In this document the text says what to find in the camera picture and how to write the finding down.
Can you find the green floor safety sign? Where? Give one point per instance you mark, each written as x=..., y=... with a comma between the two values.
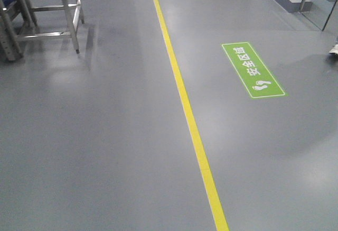
x=257, y=79

